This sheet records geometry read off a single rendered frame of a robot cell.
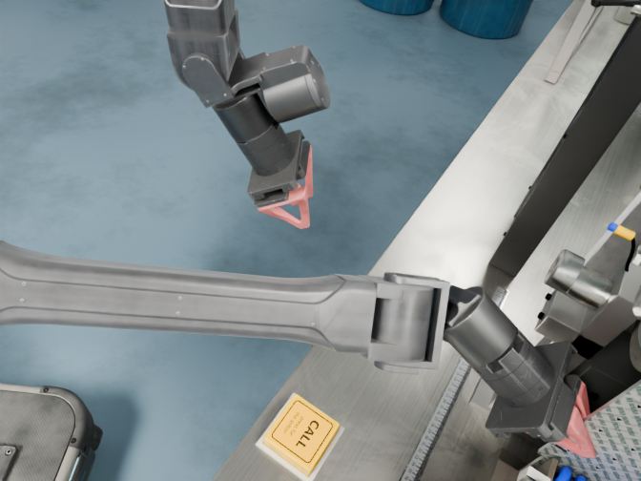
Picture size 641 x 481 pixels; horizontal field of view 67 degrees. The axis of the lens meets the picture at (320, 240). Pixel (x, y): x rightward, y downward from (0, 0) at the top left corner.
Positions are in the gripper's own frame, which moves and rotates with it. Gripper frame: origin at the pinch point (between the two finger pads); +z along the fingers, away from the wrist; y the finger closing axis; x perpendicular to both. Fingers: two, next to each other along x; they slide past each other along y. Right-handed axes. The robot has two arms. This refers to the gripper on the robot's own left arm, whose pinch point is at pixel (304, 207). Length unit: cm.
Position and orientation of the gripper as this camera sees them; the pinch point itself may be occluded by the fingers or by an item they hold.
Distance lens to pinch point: 68.2
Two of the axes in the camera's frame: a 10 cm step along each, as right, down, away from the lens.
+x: -9.2, 2.1, 3.4
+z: 3.9, 6.2, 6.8
